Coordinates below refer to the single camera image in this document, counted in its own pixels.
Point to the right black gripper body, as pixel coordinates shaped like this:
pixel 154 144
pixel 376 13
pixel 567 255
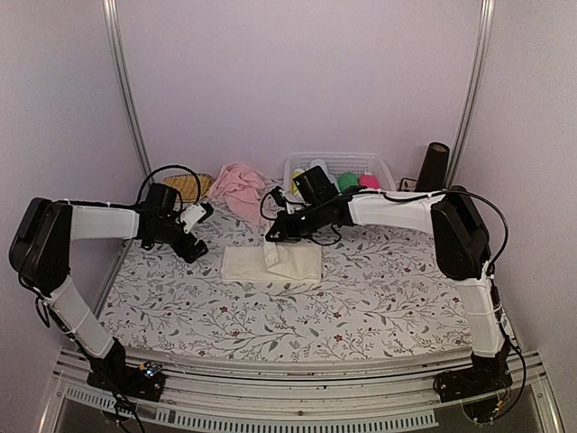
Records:
pixel 302 228

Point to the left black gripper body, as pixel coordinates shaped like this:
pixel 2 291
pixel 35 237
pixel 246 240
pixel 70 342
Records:
pixel 181 248

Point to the cream white towel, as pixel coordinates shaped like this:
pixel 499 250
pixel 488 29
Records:
pixel 273 262

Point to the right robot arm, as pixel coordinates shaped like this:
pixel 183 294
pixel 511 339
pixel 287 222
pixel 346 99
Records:
pixel 462 252

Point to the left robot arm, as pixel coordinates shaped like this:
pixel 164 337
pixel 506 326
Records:
pixel 41 249

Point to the yellow woven mat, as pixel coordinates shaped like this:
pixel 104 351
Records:
pixel 190 190

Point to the yellow dotted rolled towel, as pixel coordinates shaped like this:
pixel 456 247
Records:
pixel 293 186

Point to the pink towel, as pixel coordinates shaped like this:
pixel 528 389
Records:
pixel 240 188

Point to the green rolled towel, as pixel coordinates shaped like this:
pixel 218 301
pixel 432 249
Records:
pixel 347 180

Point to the light blue rolled towel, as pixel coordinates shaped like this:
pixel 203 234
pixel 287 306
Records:
pixel 323 165

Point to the magenta rolled towel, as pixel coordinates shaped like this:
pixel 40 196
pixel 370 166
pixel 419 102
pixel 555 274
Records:
pixel 369 181

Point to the white plastic basket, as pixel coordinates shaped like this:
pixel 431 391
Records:
pixel 339 163

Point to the floral tablecloth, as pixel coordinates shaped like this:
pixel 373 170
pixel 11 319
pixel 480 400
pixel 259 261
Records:
pixel 381 295

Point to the floral coaster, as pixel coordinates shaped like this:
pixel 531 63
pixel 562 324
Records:
pixel 407 185

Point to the dark brown tall cup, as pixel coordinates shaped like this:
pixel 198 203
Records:
pixel 434 167

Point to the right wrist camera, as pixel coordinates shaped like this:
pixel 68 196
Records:
pixel 281 199

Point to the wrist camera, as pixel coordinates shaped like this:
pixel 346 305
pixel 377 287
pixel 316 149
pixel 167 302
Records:
pixel 281 199
pixel 194 214

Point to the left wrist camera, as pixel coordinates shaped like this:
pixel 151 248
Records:
pixel 194 214

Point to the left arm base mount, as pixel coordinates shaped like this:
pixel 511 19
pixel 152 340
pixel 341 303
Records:
pixel 145 382

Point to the aluminium front rail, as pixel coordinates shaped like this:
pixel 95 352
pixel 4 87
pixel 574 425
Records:
pixel 382 395

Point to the left aluminium frame post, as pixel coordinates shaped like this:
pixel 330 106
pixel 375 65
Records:
pixel 114 35

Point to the aluminium frame post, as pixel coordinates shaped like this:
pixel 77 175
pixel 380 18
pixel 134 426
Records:
pixel 478 62
pixel 114 35

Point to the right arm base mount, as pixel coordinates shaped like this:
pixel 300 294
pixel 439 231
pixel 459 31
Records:
pixel 471 382

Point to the right aluminium frame post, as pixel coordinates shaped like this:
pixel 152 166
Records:
pixel 478 62

